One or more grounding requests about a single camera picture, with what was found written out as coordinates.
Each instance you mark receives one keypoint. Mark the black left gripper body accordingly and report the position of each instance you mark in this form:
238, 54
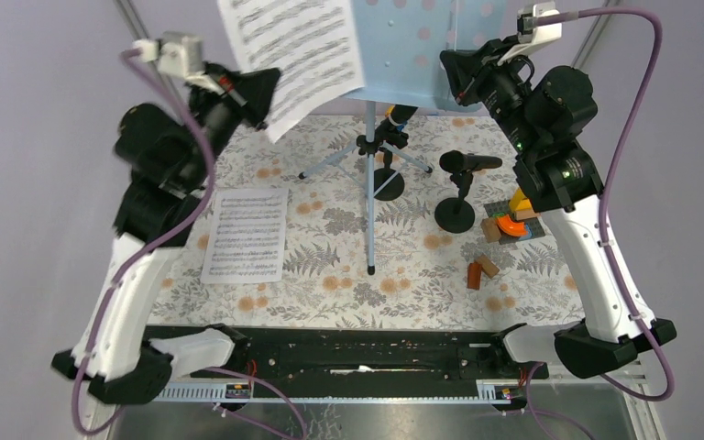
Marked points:
220, 114

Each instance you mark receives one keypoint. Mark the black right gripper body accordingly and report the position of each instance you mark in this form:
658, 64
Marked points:
504, 91

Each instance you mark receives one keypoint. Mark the light blue music stand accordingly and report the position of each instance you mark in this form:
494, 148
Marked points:
400, 42

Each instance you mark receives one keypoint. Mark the sheet music page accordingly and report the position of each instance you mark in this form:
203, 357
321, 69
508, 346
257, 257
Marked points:
247, 240
314, 44

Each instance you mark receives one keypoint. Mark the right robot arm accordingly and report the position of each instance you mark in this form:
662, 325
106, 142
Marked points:
542, 121

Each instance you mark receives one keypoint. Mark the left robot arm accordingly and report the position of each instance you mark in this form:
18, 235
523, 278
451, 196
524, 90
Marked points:
121, 360

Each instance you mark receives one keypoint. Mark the front black microphone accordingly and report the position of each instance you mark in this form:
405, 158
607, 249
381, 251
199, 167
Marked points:
455, 161

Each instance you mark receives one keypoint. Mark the black microphone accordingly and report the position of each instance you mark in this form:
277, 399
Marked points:
396, 118
455, 161

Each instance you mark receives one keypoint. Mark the rear black microphone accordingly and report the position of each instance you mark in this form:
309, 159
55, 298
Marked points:
396, 118

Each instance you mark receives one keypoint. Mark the yellow toy block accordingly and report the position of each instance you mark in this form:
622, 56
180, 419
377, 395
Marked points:
520, 202

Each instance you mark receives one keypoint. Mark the tan brick under yellow block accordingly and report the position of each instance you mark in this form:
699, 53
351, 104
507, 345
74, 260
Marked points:
524, 215

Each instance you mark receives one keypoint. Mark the front black microphone stand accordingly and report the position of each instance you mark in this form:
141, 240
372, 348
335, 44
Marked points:
455, 214

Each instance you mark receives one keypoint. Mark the gray toy baseplate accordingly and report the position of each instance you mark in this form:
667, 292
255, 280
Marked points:
535, 226

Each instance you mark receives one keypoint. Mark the tan toy brick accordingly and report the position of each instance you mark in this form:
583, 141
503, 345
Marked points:
490, 230

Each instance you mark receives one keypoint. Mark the orange curved toy block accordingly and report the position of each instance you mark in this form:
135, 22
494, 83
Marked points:
510, 227

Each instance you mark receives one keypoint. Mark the floral patterned tablecloth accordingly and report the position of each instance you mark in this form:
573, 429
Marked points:
421, 276

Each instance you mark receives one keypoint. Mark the light brown toy brick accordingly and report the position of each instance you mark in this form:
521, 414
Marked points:
488, 267

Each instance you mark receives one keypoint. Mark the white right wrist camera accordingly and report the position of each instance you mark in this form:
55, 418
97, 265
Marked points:
530, 36

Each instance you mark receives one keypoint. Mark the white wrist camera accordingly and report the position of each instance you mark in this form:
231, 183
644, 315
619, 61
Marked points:
530, 36
176, 54

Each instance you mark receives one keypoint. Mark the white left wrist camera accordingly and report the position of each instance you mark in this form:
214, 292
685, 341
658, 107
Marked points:
176, 54

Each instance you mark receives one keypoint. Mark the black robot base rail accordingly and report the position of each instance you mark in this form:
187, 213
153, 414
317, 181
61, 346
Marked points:
368, 364

